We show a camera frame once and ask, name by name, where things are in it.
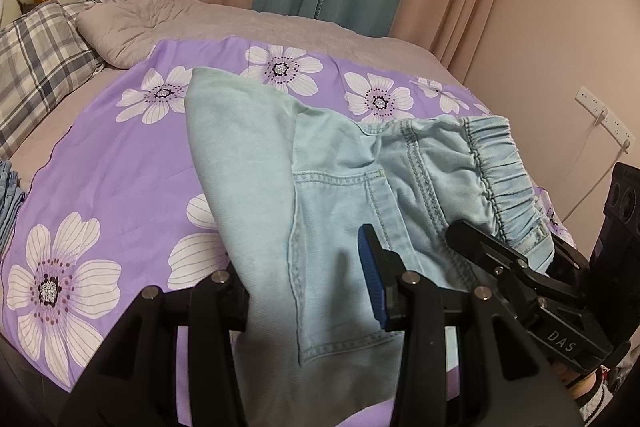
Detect blue folded cloth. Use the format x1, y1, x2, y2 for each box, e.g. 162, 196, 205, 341
0, 158, 29, 254

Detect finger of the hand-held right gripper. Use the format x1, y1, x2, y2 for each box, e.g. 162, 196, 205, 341
551, 240, 592, 290
444, 219, 630, 369

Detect white power strip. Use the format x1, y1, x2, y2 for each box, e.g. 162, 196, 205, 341
575, 86, 634, 144

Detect white power cable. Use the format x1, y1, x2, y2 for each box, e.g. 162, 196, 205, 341
562, 108, 632, 234

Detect light blue pants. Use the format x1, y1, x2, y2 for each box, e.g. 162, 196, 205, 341
184, 67, 556, 427

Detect plaid pillow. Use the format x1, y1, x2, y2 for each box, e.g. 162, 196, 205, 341
0, 0, 104, 148

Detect purple floral bed sheet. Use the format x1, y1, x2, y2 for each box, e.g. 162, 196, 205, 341
0, 36, 576, 408

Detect person's right forearm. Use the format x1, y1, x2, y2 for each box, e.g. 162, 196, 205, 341
552, 359, 620, 427

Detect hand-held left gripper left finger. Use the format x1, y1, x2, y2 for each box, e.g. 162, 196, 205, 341
57, 272, 251, 427

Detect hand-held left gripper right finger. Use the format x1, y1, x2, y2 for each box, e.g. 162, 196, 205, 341
356, 223, 583, 427

